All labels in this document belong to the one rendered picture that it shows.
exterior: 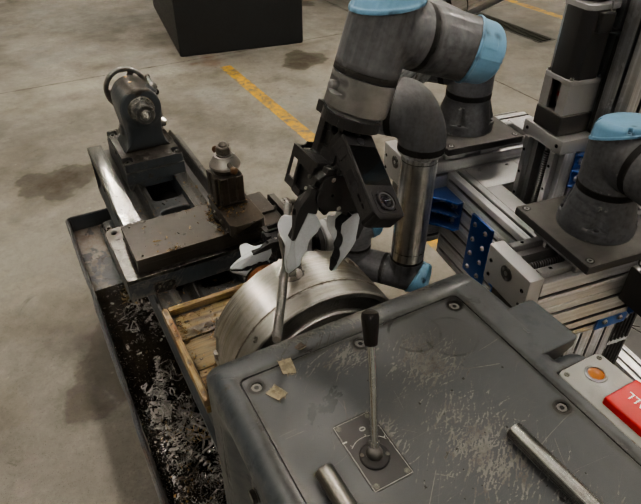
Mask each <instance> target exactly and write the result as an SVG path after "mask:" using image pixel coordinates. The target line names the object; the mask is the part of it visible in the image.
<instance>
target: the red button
mask: <svg viewBox="0 0 641 504"><path fill-rule="evenodd" d="M602 403H603V404H604V405H605V406H606V407H607V408H608V409H609V410H611V411H612V412H613V413H614V414H615V415H616V416H617V417H619V418H620V419H621V420H622V421H623V422H624V423H625V424H626V425H628V426H629V427H630V428H631V429H632V430H633V431H634V432H636V433H637V434H638V435H639V436H640V437H641V382H639V381H638V380H635V381H633V382H631V383H629V384H627V385H625V386H624V387H622V388H620V389H618V390H616V391H615V392H613V393H611V394H609V395H607V396H606V397H605V398H604V399H603V402H602Z"/></svg>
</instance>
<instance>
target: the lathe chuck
mask: <svg viewBox="0 0 641 504"><path fill-rule="evenodd" d="M332 253H333V252H331V251H320V250H319V251H307V252H305V253H304V255H303V256H302V259H301V265H300V267H298V268H299V269H301V270H302V273H303V274H302V276H301V277H300V278H299V279H297V280H293V281H288V285H287V295H286V300H288V299H290V298H291V297H293V296H295V295H296V294H298V293H300V292H302V291H304V290H307V289H309V288H311V287H314V286H317V285H320V284H323V283H327V282H331V281H337V280H358V281H363V282H366V283H369V284H371V285H373V286H375V287H377V286H376V285H375V284H374V283H373V282H372V280H371V279H370V278H369V277H368V276H367V275H366V274H365V273H364V272H363V271H362V270H361V269H360V268H359V267H358V266H357V265H356V264H355V263H354V262H353V261H352V260H351V259H349V258H346V259H345V260H346V261H347V262H348V263H347V262H344V261H342V262H341V263H340V264H339V265H338V267H337V268H336V269H335V270H334V271H330V269H329V266H330V256H332ZM281 265H282V259H280V260H278V261H276V262H274V263H272V264H270V265H269V266H267V267H265V268H264V269H262V270H261V271H259V272H258V273H256V274H255V275H254V276H252V277H251V278H250V279H249V280H248V281H246V282H245V283H244V284H243V285H242V286H241V287H240V288H239V289H238V290H237V291H236V293H235V294H234V295H233V296H232V297H231V299H230V300H229V301H228V303H227V304H226V306H225V307H224V309H223V311H222V313H221V315H220V317H219V319H218V321H217V324H216V327H215V330H214V337H215V338H218V340H219V343H218V344H219V354H218V352H217V351H216V350H214V351H213V355H214V358H215V361H216V364H217V366H219V365H222V364H224V363H227V362H229V361H232V360H235V359H236V358H237V356H238V354H239V352H240V350H241V348H242V346H243V344H244V343H245V341H246V339H247V338H248V337H249V335H250V334H251V333H252V331H253V330H254V329H255V328H256V326H257V325H258V324H259V323H260V322H261V321H262V320H263V319H264V318H265V317H266V316H267V315H268V314H269V313H271V312H272V311H273V310H274V309H275V308H276V303H277V295H278V288H279V280H280V272H281ZM377 288H378V287H377ZM378 289H379V288H378ZM379 290H380V289H379Z"/></svg>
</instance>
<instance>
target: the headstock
mask: <svg viewBox="0 0 641 504"><path fill-rule="evenodd" d="M509 308H510V307H508V306H507V305H506V304H505V303H504V302H503V301H501V300H500V299H499V298H498V297H497V296H495V295H494V294H493V293H492V292H490V291H489V290H488V289H487V288H485V287H484V286H483V285H481V284H480V283H479V282H477V281H476V280H475V279H474V278H472V277H471V276H469V275H467V274H464V273H460V274H455V275H453V276H450V277H448V278H445V279H442V280H440V281H437V282H435V283H432V284H429V285H427V286H424V287H422V288H419V289H416V290H414V291H411V292H409V293H406V294H403V295H401V296H398V297H396V298H393V299H390V300H388V301H385V302H383V303H380V304H377V305H375V306H372V307H370V308H367V309H373V310H376V311H378V313H379V335H378V345H377V346H375V348H376V368H377V398H378V440H380V443H381V444H383V445H384V446H386V447H387V449H388V450H389V452H390V461H389V464H388V465H387V466H386V467H385V468H383V469H380V470H371V469H368V468H366V467H365V466H364V465H363V464H362V463H361V461H360V459H359V451H360V449H361V447H362V446H363V445H364V444H366V443H368V440H370V416H369V379H368V358H367V347H366V346H365V345H364V339H363V332H362V325H361V313H362V312H363V311H364V310H367V309H364V310H362V311H359V312H357V313H354V314H351V315H349V316H346V317H344V318H341V319H338V320H336V321H333V322H331V323H328V324H325V325H323V326H320V327H318V328H315V329H312V330H310V331H307V332H305V333H302V334H300V335H297V336H294V337H292V338H289V339H287V340H284V341H281V342H280V343H276V344H274V345H271V346H268V347H266V348H263V349H261V350H258V351H255V352H253V353H250V354H248V355H245V356H242V357H240V358H237V359H235V360H232V361H229V362H227V363H224V364H222V365H219V366H217V367H215V368H213V369H212V370H211V371H210V372H209V374H208V375H207V378H206V381H207V387H208V393H209V399H210V405H211V411H212V417H213V423H214V429H215V435H216V441H217V447H218V453H219V459H220V465H221V471H222V477H223V483H224V489H225V495H226V501H227V504H332V503H331V501H330V499H329V498H328V496H327V495H326V493H325V491H324V490H323V488H322V487H321V485H320V483H319V482H318V480H317V478H316V477H315V474H316V471H317V470H318V469H319V468H320V467H321V466H323V465H325V464H332V465H333V467H334V468H335V470H336V471H337V473H338V474H339V476H340V477H341V479H342V480H343V482H344V483H345V485H346V486H347V488H348V489H349V491H350V492H351V494H352V496H353V497H354V499H355V500H356V502H357V503H358V504H573V503H572V502H571V501H570V500H569V499H568V498H567V497H566V496H565V495H564V494H563V493H562V492H561V491H560V490H559V489H558V488H557V487H556V486H555V485H554V484H553V483H552V482H551V481H550V480H549V479H548V478H547V477H546V476H545V475H544V474H543V473H542V472H541V471H540V470H539V469H538V468H537V467H536V466H535V465H534V464H533V463H532V461H531V460H530V459H529V458H528V457H527V456H526V455H525V454H524V453H523V452H522V451H521V450H520V449H519V448H518V447H517V446H516V445H515V444H514V443H513V442H512V441H511V440H510V439H509V438H508V437H507V432H508V430H509V429H510V428H511V427H512V426H513V425H514V424H516V423H521V424H522V425H523V426H524V427H525V428H526V429H527V430H528V431H529V432H530V433H531V434H532V435H533V436H534V437H535V438H536V439H537V440H538V441H539V442H540V443H541V444H542V445H543V446H544V447H546V448H547V449H548V450H549V451H550V452H551V453H552V454H553V455H554V456H555V457H556V458H557V459H558V460H559V461H560V462H561V463H562V464H563V465H564V466H565V467H566V468H567V469H568V470H569V471H570V472H571V473H572V474H573V475H574V476H575V477H576V478H577V479H578V480H579V481H581V482H582V483H583V484H584V485H585V486H586V487H587V488H588V489H589V490H590V491H591V492H592V493H593V494H594V495H595V496H596V497H597V498H598V499H599V500H600V501H601V502H602V503H603V504H641V449H640V448H639V447H638V446H637V445H636V444H635V443H634V442H633V441H631V440H630V439H629V438H628V437H627V436H626V435H625V434H624V433H623V432H621V431H620V430H619V429H618V428H617V427H616V426H615V425H614V424H613V423H611V422H610V421H609V420H608V419H607V418H606V417H605V416H604V415H602V414H601V413H600V412H599V411H598V410H597V409H596V408H595V407H594V406H592V405H591V404H590V403H589V402H588V401H587V400H586V399H585V398H584V397H582V396H581V395H580V394H579V393H578V392H577V391H576V390H575V389H573V388H572V387H571V386H570V385H569V384H568V383H567V382H566V381H565V380H563V379H562V378H561V377H560V376H559V374H560V372H561V371H562V370H564V369H566V368H568V367H570V366H572V365H574V364H576V363H578V362H580V361H582V360H584V359H586V357H584V356H582V355H578V354H568V355H565V356H562V357H560V358H558V359H556V360H553V359H552V358H551V357H550V356H549V355H547V354H540V353H539V352H538V351H537V350H536V348H535V347H534V345H533V342H532V332H531V331H530V330H529V329H527V328H526V327H525V326H524V325H523V324H522V323H520V322H519V321H518V320H517V319H516V318H515V317H514V316H512V315H511V314H510V313H509V312H508V311H507V309H509ZM300 342H302V343H303V344H305V345H306V347H304V348H303V349H301V350H298V349H296V348H295V346H296V345H298V344H299V343H300ZM284 358H285V359H288V358H291V360H292V362H293V364H294V366H295V369H296V374H295V373H294V375H291V373H289V376H287V374H282V371H281V369H280V366H279V364H278V362H277V361H281V360H282V359H284ZM285 359H284V360H285ZM274 384H275V385H277V386H278V387H280V388H282V389H283V390H285V391H286V392H287V393H288V394H286V399H285V398H284V397H283V398H282V399H281V400H279V401H278V400H276V399H274V398H272V397H270V396H268V395H266V393H267V392H268V390H270V388H272V387H273V385H274Z"/></svg>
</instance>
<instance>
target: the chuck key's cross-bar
mask: <svg viewBox="0 0 641 504"><path fill-rule="evenodd" d="M283 215H291V204H290V203H288V202H287V203H285V204H284V212H283ZM284 253H285V246H283V247H282V265H281V272H280V280H279V288H278V295H277V303H276V310H275V318H274V325H273V333H272V341H273V342H274V343H280V342H281V341H282V333H283V323H284V314H285V304H286V295H287V285H288V276H289V273H287V272H286V270H285V264H284Z"/></svg>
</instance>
